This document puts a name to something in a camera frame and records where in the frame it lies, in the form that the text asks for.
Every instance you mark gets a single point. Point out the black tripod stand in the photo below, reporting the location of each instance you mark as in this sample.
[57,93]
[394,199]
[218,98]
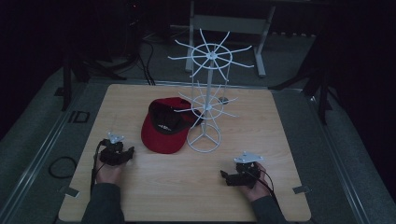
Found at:
[90,62]
[314,81]

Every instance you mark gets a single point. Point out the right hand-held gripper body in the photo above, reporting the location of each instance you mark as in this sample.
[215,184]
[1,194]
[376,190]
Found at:
[246,171]

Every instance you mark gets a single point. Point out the person's left hand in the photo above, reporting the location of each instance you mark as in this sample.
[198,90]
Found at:
[107,173]

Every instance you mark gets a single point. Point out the person's right hand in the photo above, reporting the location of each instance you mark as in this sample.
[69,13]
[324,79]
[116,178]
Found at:
[257,186]

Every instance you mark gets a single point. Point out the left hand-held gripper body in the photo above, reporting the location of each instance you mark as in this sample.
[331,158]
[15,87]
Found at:
[112,151]

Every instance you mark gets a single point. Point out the grey metal bracket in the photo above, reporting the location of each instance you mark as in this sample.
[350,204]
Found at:
[69,191]
[301,189]

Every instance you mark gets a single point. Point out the red baseball cap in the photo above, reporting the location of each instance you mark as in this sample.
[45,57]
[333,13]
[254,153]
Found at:
[165,125]

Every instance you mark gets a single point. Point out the grey metal table frame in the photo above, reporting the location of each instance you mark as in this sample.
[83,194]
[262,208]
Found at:
[229,31]

